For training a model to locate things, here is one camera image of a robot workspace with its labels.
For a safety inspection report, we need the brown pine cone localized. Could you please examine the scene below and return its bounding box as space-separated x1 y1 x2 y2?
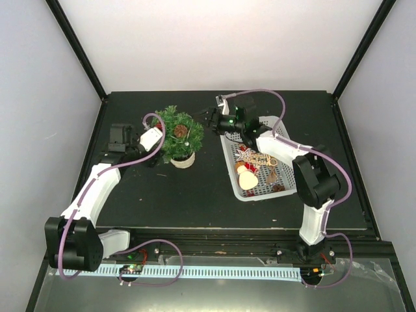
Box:
272 184 285 192
174 125 188 138

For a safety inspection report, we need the silver red star ornament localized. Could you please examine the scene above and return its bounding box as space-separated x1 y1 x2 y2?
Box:
235 148 252 163

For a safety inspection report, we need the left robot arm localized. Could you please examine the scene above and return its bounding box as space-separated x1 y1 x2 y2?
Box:
44 113 167 280

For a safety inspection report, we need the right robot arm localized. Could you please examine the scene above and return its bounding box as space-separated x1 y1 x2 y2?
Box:
193 105 352 262

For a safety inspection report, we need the small green christmas tree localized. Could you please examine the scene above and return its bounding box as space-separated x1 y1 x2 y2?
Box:
155 105 204 163

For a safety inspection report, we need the white tree pot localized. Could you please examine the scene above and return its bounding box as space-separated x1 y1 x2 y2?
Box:
170 152 196 169

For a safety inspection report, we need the wooden merry christmas sign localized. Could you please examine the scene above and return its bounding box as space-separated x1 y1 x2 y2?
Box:
244 153 278 166

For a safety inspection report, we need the white snowman ornament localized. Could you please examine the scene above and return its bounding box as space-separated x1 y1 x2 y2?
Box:
235 162 259 190

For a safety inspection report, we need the white plastic basket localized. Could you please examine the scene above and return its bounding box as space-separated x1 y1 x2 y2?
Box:
220 116 301 202

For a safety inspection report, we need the burlap sack ornament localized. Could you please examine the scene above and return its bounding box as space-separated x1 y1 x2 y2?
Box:
266 172 278 185

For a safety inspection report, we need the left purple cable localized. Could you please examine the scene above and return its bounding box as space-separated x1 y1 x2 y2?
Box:
53 112 185 287

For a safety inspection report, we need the purple cable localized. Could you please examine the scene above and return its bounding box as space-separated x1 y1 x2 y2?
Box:
224 89 354 289
53 112 185 287

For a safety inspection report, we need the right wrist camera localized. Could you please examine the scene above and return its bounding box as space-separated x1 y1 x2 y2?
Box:
214 93 257 123

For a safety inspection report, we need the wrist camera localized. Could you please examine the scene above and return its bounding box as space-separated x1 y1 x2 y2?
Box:
214 93 257 123
139 127 163 151

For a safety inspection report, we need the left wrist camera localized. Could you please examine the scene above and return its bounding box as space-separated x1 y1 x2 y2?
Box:
139 127 163 151

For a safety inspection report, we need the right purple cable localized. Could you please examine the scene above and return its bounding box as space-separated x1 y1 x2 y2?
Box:
224 89 354 289

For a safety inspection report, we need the white slotted cable duct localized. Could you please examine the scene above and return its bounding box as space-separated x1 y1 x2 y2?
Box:
79 263 302 282

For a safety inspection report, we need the black aluminium frame rail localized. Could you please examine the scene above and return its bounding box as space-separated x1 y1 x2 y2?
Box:
48 227 397 261

